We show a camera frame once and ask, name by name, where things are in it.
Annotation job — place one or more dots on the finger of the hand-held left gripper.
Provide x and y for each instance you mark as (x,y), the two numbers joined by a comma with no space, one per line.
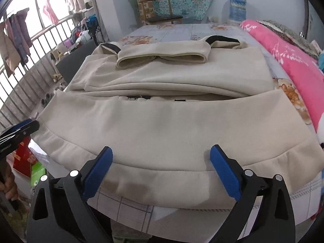
(22,130)
(22,122)

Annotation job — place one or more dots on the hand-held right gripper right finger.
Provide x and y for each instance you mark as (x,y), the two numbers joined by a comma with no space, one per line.
(225,174)

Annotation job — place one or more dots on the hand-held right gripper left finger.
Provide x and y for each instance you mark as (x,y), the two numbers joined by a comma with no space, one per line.
(98,174)

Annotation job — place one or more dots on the beige zip jacket black trim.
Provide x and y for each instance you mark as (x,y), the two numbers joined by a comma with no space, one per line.
(164,136)

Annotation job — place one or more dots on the pile of clothes and bags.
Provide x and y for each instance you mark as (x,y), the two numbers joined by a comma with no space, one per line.
(83,30)

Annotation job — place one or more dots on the person's left hand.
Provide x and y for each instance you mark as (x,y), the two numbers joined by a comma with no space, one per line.
(10,189)

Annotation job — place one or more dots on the red box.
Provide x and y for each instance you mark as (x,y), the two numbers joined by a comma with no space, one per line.
(24,162)

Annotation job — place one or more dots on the row of shoes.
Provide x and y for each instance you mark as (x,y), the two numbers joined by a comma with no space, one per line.
(46,98)

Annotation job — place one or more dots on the green paper bag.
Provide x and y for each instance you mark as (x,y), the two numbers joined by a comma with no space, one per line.
(36,174)

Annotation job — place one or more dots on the beige hanging jacket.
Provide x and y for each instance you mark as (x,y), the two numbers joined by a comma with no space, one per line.
(8,50)

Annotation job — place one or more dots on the metal railing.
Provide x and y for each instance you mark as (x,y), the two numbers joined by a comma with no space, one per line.
(38,45)

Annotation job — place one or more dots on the grey cabinet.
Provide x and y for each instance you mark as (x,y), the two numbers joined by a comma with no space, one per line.
(76,60)

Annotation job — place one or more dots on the purple hanging jacket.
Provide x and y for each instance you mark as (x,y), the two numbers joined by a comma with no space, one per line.
(21,33)

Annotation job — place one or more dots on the pink hanging garment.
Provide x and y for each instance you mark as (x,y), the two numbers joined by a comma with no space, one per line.
(50,11)

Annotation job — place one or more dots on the brown hat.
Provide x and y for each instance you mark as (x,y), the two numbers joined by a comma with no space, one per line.
(89,5)

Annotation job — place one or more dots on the pink floral blanket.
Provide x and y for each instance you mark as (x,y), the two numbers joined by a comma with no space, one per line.
(291,55)

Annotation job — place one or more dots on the teal floral bedding cloth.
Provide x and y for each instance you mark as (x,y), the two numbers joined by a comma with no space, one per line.
(321,62)

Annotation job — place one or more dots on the grey patterned pillow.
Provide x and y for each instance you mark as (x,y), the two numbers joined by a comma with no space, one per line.
(291,35)

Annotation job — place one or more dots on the blue water jug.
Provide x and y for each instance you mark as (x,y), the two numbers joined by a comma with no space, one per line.
(237,10)

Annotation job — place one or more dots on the brown patterned carton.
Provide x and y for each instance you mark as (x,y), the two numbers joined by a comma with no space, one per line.
(145,10)

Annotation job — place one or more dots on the wooden armchair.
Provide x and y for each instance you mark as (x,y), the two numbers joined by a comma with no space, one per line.
(164,19)

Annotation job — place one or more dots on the white door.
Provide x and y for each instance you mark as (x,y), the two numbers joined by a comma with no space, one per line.
(315,22)

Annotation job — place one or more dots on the white wall socket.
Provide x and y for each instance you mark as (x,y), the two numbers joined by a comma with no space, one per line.
(214,19)

